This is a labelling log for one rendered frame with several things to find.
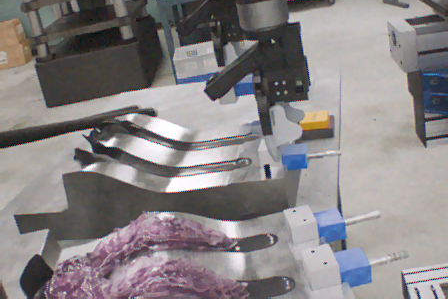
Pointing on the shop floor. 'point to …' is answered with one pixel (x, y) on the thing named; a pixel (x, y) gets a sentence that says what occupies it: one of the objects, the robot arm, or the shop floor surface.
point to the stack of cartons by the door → (13, 44)
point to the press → (91, 32)
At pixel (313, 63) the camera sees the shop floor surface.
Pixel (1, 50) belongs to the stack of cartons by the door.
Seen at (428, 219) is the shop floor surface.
